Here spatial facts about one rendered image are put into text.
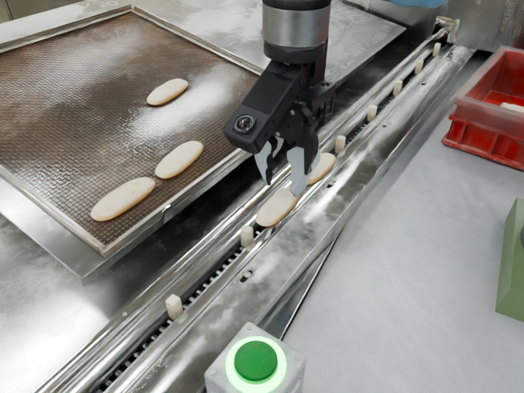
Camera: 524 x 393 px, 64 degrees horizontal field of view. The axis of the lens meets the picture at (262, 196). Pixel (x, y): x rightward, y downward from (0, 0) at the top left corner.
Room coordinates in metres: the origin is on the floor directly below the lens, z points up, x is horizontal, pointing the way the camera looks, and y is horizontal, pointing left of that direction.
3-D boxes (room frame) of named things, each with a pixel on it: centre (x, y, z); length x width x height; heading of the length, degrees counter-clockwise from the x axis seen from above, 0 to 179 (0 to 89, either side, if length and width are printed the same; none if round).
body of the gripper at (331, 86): (0.49, -0.04, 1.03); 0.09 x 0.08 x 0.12; 145
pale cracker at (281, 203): (0.47, -0.03, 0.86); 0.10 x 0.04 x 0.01; 146
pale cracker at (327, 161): (0.56, -0.09, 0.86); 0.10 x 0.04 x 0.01; 145
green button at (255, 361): (0.20, 0.01, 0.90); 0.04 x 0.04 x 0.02
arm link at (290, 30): (0.49, -0.04, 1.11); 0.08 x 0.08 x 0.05
